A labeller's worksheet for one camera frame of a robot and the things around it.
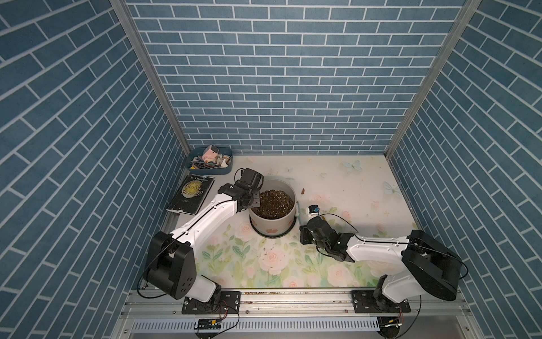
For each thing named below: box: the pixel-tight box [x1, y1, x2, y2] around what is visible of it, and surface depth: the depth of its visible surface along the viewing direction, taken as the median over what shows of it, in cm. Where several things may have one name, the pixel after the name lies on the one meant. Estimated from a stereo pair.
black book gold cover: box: [165, 173, 216, 216], surface depth 106 cm
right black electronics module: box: [376, 316, 403, 339], surface depth 72 cm
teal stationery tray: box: [187, 144, 233, 176], surface depth 114 cm
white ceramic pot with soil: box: [249, 175, 297, 236], surface depth 89 cm
